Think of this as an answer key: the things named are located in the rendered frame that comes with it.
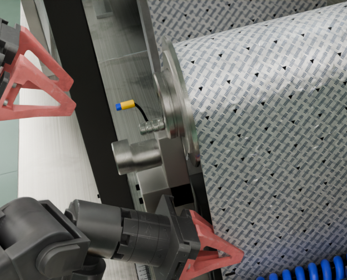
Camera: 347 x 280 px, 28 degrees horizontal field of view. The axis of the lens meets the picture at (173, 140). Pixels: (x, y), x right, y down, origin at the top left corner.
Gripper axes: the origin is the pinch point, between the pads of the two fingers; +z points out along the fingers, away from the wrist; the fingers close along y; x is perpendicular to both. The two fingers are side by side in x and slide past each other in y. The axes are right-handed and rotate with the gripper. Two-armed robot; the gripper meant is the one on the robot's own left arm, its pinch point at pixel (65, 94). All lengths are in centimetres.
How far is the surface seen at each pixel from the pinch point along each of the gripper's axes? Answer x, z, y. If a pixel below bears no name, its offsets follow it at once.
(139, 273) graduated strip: -28.9, 26.6, -15.6
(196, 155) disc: 1.8, 13.8, 5.9
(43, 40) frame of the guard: -29, 11, -96
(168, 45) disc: 9.7, 7.0, 0.5
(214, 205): -3.0, 19.0, 5.6
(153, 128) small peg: 0.4, 10.4, 0.2
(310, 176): 4.5, 27.1, 5.4
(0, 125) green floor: -137, 38, -259
